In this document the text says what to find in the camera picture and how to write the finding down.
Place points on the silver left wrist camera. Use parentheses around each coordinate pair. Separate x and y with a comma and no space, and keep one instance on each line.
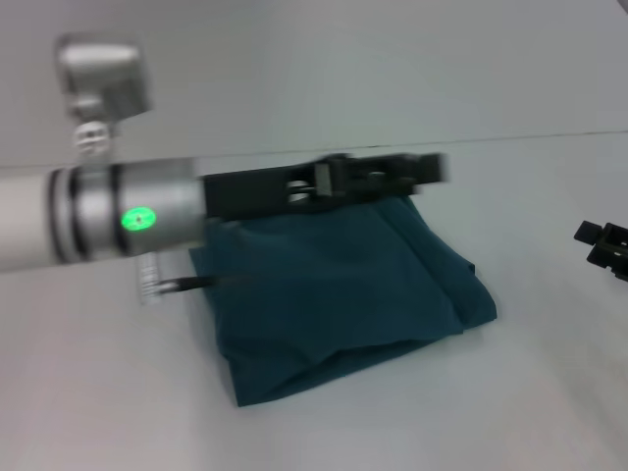
(105,73)

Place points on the teal blue shirt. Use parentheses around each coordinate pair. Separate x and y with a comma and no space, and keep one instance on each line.
(333,304)

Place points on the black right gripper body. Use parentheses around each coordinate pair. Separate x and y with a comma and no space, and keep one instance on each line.
(613,252)

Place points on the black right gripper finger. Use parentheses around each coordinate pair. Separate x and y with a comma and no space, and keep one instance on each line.
(589,231)

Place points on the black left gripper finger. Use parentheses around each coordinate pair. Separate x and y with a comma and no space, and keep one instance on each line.
(387,174)

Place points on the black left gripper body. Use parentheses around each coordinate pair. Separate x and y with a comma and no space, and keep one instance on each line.
(250,193)

